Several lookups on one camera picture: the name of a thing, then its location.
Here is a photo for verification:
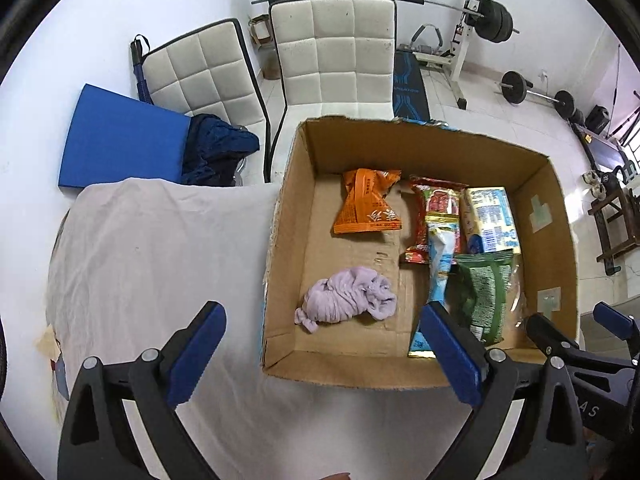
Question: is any white padded chair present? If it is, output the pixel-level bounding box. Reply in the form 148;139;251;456
131;18;271;185
270;0;397;169

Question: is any red snack packet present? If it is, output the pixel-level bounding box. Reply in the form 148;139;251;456
400;176;468;264

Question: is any black speaker box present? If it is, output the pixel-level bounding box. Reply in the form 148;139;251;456
585;105;611;134

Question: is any blue printed cardboard milk box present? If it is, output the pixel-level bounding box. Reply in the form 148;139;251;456
262;117;578;389

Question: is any dark blue garment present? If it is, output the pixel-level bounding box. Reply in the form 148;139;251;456
180;114;259;188

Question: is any person's left hand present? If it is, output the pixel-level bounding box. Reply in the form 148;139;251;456
320;472;351;480

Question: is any yellow blue snack pack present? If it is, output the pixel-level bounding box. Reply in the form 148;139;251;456
460;186;521;254

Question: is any loaded barbell on rack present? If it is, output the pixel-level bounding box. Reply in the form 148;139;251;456
249;0;522;46

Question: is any white table cloth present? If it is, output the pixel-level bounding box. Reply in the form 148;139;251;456
47;179;469;479

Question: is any dark wooden stool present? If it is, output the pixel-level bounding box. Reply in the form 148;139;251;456
588;185;639;276

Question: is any green snack bag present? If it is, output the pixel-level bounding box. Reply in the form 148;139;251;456
451;249;515;346

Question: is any blue long snack sachet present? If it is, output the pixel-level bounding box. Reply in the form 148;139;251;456
408;212;459;359

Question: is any orange snack bag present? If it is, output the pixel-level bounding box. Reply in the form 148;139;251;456
332;168;402;235

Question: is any floor barbell with plates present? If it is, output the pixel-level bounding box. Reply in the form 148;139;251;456
499;70;585;125

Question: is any blue foam mat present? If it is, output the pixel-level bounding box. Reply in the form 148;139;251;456
58;84;190;188

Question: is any blue folded umbrella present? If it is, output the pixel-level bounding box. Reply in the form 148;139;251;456
129;35;153;104

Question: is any grey upholstered seat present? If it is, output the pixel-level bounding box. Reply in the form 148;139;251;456
580;296;639;359

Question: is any weight bench rack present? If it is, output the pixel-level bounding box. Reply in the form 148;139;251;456
394;0;484;119

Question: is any left white padded chair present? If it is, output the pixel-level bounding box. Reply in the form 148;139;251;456
131;18;271;185

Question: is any lilac cloth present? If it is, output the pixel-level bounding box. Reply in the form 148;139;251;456
294;266;397;334

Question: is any right white padded chair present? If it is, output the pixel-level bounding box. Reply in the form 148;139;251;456
270;0;397;169

